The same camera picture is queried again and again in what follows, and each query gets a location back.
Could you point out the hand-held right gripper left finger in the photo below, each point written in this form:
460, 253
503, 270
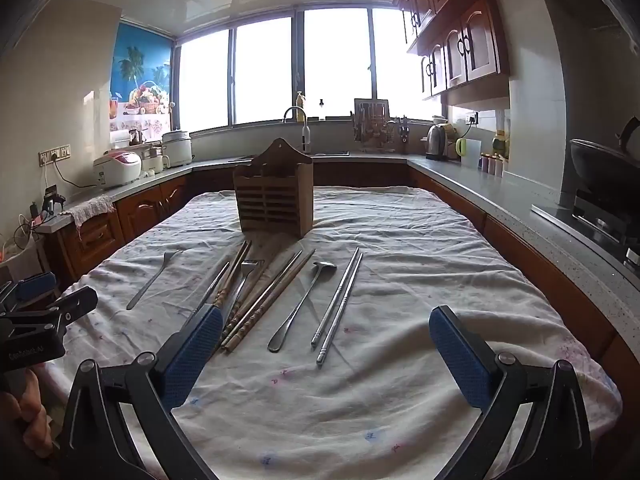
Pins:
197, 350

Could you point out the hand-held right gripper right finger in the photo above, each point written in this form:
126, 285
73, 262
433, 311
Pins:
460, 355

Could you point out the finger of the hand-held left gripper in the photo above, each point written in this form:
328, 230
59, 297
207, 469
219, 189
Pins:
35, 285
75, 304

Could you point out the metal fork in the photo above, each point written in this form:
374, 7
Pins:
250, 270
150, 282

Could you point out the patterned wooden chopstick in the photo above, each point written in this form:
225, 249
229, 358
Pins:
265, 292
270, 296
277, 295

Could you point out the brown wooden chopstick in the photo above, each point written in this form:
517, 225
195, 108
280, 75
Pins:
234, 265
239, 267

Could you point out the metal spoon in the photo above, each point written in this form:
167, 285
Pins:
295, 312

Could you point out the metal chopstick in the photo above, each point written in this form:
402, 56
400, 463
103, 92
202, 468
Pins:
341, 307
335, 296

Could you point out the wooden utensil holder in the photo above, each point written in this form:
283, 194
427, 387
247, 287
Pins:
272, 190

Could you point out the person's left hand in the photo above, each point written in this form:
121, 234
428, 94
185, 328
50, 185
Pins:
35, 425

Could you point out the small black device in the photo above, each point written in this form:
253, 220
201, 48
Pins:
52, 200

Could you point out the white lace cloth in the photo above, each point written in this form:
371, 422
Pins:
92, 207

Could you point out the white floral tablecloth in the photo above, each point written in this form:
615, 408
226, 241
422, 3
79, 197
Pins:
400, 260

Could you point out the wooden lower cabinets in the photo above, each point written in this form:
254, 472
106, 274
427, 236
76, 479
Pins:
150, 205

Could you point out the wooden cabinets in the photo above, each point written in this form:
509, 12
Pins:
150, 205
465, 45

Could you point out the white and pink rice cooker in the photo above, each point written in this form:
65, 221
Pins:
117, 167

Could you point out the small white electric pot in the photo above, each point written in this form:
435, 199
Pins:
154, 159

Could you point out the grey kitchen counter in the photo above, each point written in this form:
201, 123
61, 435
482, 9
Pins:
475, 185

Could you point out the large white rice cooker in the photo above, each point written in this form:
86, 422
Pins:
177, 147

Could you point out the row of condiment bottles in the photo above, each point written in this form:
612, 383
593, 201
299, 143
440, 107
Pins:
492, 165

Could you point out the gas stove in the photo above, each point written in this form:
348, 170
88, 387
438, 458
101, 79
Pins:
605, 220

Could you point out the steel electric kettle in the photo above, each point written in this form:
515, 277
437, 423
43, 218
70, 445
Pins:
437, 142

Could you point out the green and yellow bottle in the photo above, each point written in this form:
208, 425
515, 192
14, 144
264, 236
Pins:
498, 144

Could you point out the steel kitchen sink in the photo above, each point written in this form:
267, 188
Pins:
290, 154

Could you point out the black wok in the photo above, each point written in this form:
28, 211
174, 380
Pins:
600, 165

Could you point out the metal kitchen faucet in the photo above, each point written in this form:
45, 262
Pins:
305, 135

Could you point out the metal dish rack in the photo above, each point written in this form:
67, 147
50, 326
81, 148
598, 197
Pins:
372, 125

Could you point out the yellow soap bottle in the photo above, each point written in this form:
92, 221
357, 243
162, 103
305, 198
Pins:
300, 110

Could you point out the kitchen window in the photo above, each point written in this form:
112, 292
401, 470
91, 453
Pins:
265, 70

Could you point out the wooden upper cabinets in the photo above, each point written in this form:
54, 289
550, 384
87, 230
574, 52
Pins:
465, 45

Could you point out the wall socket strip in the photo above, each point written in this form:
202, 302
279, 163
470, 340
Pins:
54, 155

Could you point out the fruit and palm wall poster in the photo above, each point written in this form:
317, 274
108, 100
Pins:
142, 75

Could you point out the white wall socket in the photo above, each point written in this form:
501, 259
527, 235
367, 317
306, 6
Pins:
472, 119

